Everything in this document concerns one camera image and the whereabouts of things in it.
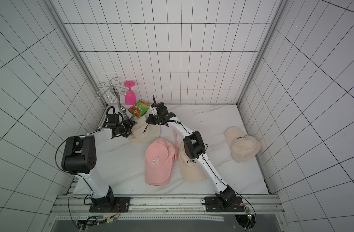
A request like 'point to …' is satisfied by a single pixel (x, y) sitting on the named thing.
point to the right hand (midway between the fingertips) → (149, 116)
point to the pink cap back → (160, 154)
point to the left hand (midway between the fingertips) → (135, 127)
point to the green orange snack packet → (139, 108)
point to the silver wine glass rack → (114, 89)
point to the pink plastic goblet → (130, 99)
